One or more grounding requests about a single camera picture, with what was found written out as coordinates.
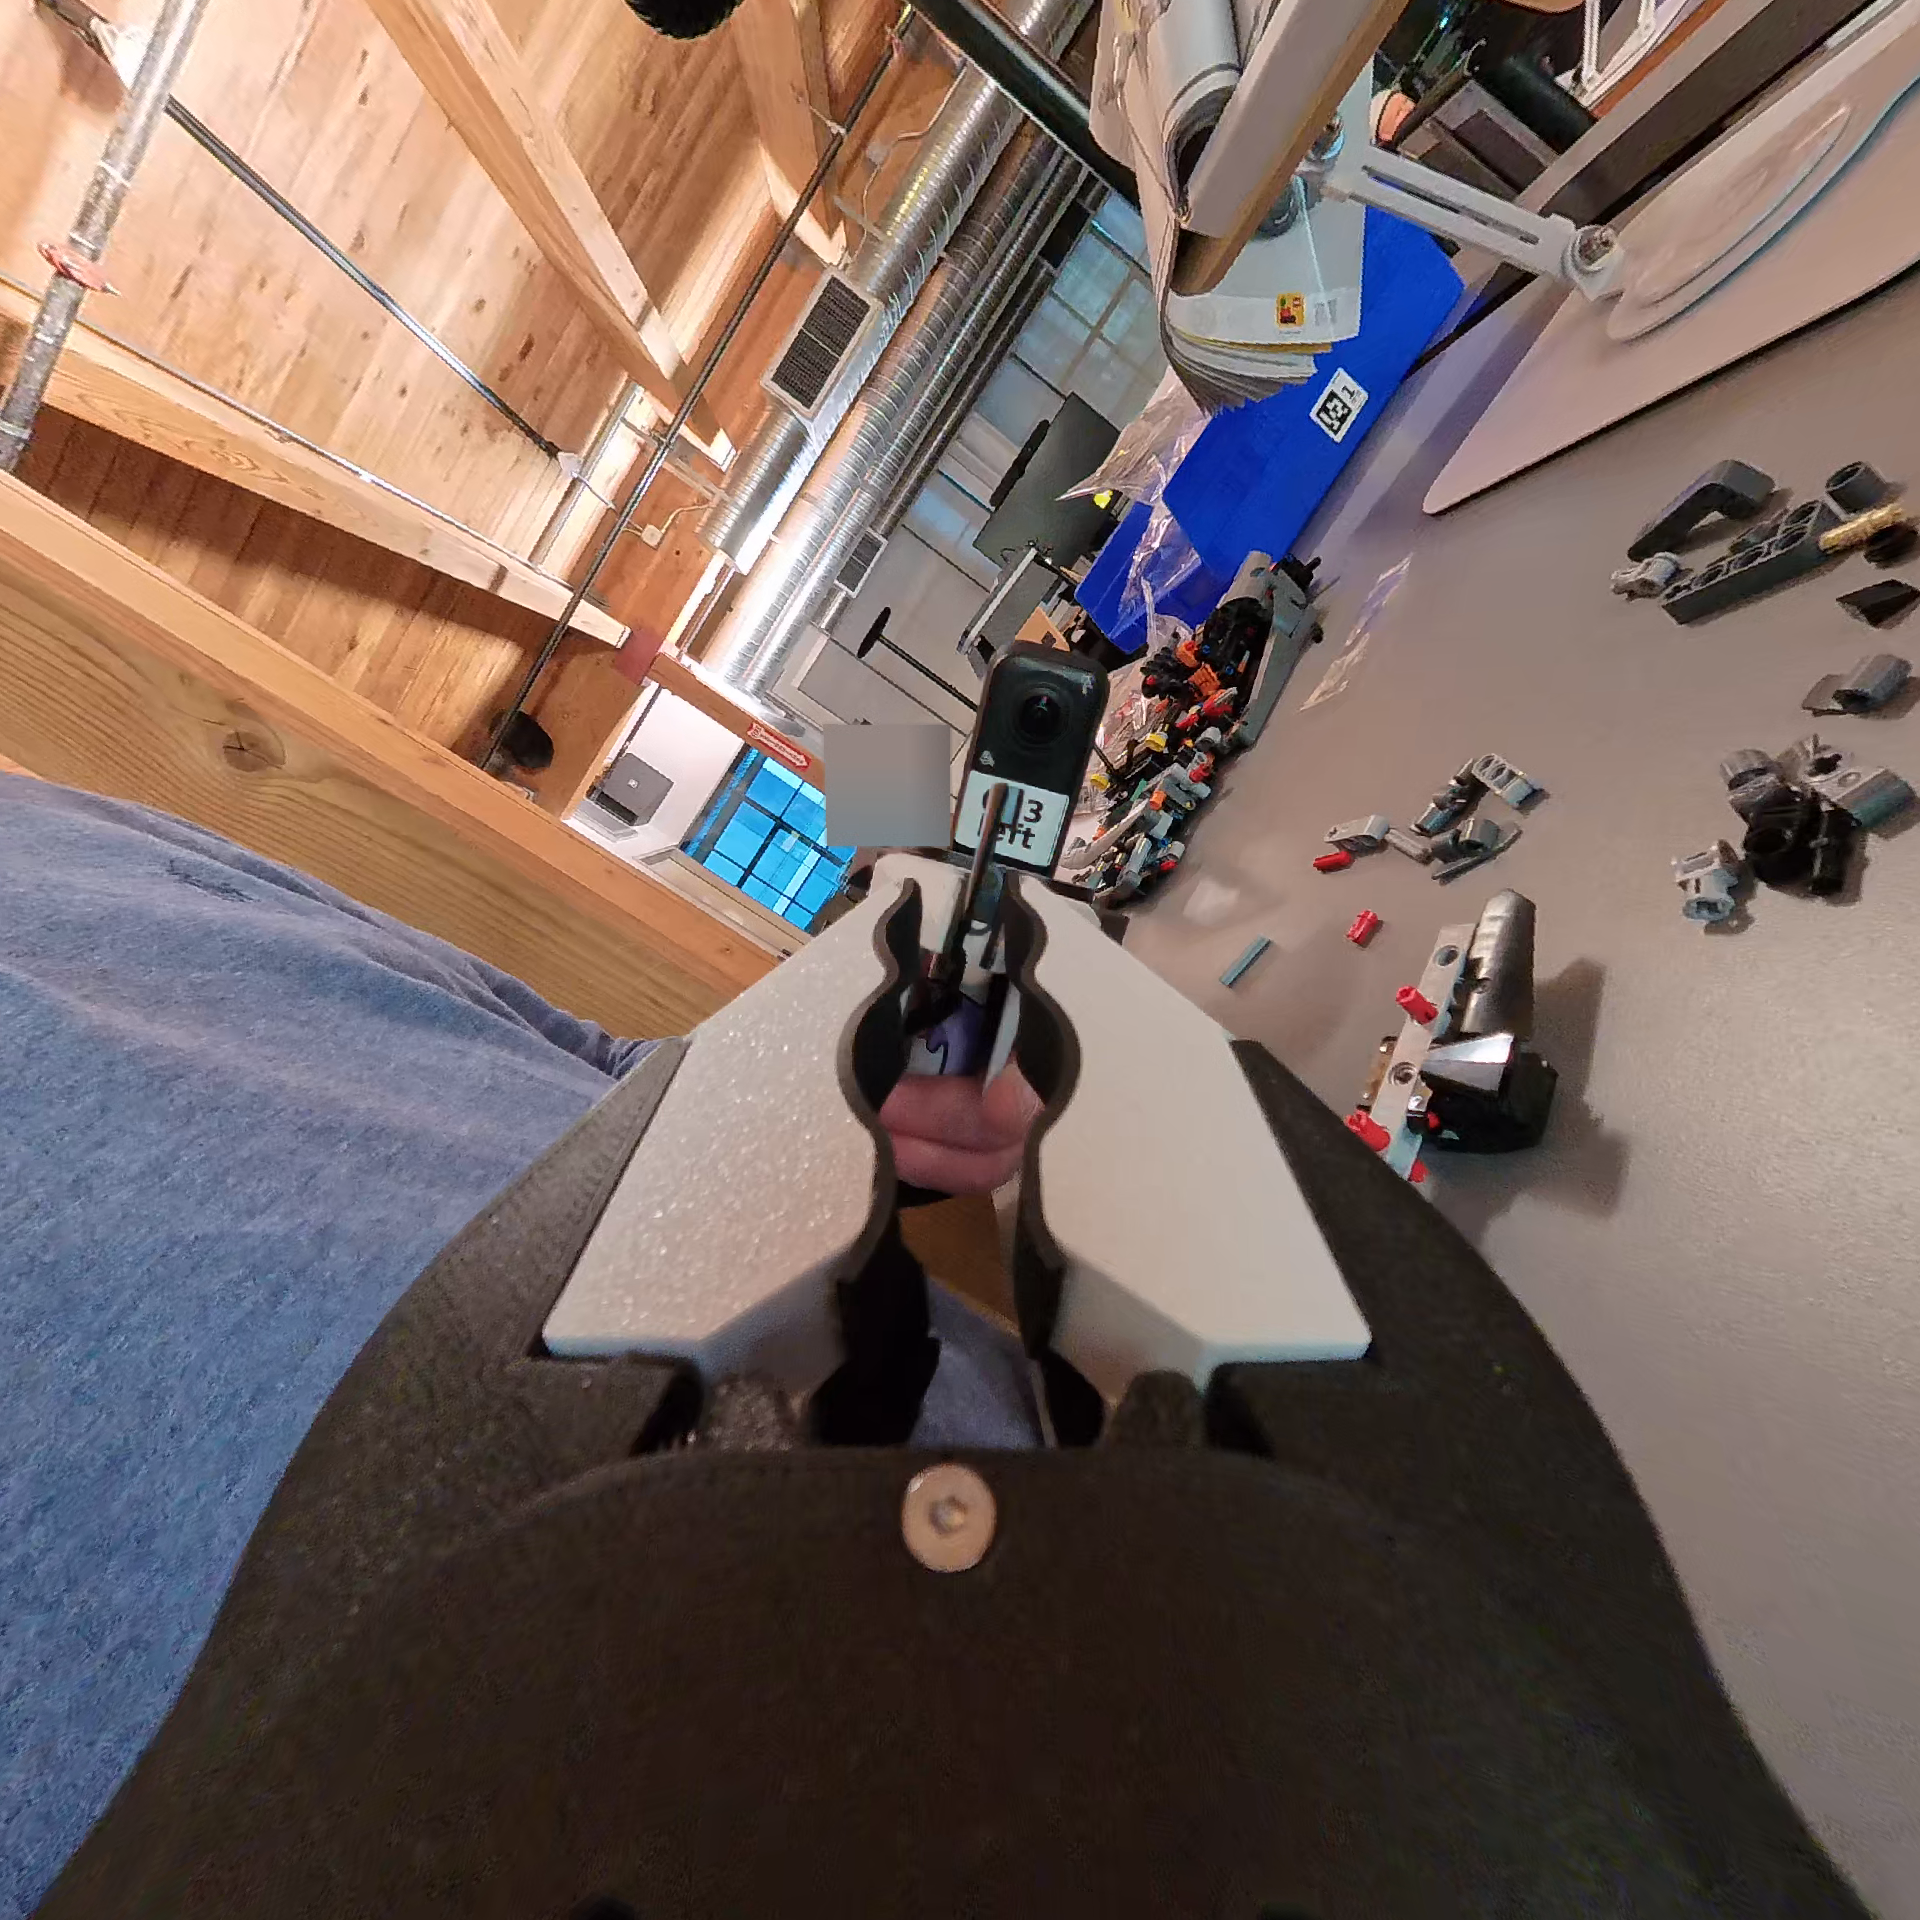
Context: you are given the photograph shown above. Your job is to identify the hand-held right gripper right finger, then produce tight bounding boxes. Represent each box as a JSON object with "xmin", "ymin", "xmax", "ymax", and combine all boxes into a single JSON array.
[{"xmin": 1004, "ymin": 878, "xmax": 1375, "ymax": 1442}]

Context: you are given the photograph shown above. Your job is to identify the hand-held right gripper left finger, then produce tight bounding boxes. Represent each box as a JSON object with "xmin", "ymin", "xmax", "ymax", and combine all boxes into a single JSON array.
[{"xmin": 543, "ymin": 871, "xmax": 909, "ymax": 1442}]

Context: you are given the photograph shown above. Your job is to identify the long black lego axle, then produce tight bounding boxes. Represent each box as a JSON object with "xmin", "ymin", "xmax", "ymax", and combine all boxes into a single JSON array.
[{"xmin": 916, "ymin": 779, "xmax": 1015, "ymax": 1015}]

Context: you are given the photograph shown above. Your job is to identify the long light grey lego beam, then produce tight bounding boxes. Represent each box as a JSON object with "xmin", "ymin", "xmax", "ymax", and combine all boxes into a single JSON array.
[{"xmin": 1344, "ymin": 924, "xmax": 1478, "ymax": 1179}]

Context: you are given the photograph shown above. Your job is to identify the black angled lego piece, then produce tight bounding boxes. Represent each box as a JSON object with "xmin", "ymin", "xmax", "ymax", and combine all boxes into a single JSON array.
[{"xmin": 1412, "ymin": 1036, "xmax": 1561, "ymax": 1157}]

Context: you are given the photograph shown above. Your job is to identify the dark curved lego panel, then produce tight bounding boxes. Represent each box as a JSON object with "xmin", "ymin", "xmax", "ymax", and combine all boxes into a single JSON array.
[{"xmin": 1440, "ymin": 889, "xmax": 1538, "ymax": 1043}]

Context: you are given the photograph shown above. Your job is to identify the partly built lego model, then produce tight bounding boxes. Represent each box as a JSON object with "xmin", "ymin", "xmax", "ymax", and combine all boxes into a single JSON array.
[{"xmin": 1064, "ymin": 554, "xmax": 1329, "ymax": 911}]

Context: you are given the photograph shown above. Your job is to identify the cluster of grey lego connectors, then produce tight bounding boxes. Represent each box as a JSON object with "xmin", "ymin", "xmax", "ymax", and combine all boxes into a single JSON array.
[{"xmin": 1396, "ymin": 751, "xmax": 1548, "ymax": 882}]

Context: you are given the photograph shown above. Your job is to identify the lego instruction booklet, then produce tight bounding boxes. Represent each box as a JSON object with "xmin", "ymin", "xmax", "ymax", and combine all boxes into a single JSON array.
[{"xmin": 1098, "ymin": 0, "xmax": 1442, "ymax": 411}]

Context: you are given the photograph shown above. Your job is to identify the dark grey curved lego brick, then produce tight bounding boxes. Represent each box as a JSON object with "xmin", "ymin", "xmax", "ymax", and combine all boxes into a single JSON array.
[{"xmin": 1625, "ymin": 459, "xmax": 1781, "ymax": 561}]

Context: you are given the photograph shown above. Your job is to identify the cluster of dark lego connectors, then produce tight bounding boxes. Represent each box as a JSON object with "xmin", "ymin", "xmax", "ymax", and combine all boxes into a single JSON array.
[{"xmin": 1725, "ymin": 741, "xmax": 1912, "ymax": 893}]

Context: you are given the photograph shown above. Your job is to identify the dark grey angled lego beam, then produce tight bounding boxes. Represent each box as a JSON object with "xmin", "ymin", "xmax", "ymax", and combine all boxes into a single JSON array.
[{"xmin": 1662, "ymin": 505, "xmax": 1849, "ymax": 626}]

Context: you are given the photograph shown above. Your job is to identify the person's left hand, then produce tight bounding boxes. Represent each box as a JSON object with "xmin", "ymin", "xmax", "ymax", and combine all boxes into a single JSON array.
[{"xmin": 884, "ymin": 1063, "xmax": 1044, "ymax": 1201}]

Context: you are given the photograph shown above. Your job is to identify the black monitor screen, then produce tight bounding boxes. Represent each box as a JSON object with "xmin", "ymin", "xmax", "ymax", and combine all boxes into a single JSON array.
[{"xmin": 970, "ymin": 392, "xmax": 1130, "ymax": 570}]

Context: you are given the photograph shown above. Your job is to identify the window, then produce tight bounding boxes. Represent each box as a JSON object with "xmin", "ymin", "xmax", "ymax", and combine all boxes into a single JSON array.
[{"xmin": 684, "ymin": 745, "xmax": 855, "ymax": 929}]

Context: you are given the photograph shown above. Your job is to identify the blue storage bin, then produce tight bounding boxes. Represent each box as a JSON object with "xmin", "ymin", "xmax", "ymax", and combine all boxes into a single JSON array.
[{"xmin": 1073, "ymin": 211, "xmax": 1471, "ymax": 657}]

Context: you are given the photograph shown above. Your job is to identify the small clear plastic bag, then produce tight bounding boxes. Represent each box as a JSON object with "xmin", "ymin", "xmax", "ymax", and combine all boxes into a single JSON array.
[{"xmin": 1291, "ymin": 554, "xmax": 1412, "ymax": 708}]

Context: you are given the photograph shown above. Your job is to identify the person's blue clothing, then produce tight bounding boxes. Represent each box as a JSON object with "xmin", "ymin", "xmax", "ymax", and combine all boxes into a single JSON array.
[{"xmin": 0, "ymin": 772, "xmax": 998, "ymax": 1920}]

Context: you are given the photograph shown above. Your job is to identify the white device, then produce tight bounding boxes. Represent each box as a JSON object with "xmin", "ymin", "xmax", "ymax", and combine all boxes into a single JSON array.
[{"xmin": 1172, "ymin": 0, "xmax": 1920, "ymax": 334}]

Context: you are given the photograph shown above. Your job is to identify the wooden ceiling beams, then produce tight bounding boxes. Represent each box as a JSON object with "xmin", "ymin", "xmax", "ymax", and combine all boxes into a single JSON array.
[{"xmin": 0, "ymin": 0, "xmax": 991, "ymax": 1040}]

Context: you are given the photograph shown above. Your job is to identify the silver ventilation duct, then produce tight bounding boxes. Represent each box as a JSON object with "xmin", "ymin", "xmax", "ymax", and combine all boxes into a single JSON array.
[{"xmin": 706, "ymin": 0, "xmax": 1118, "ymax": 699}]

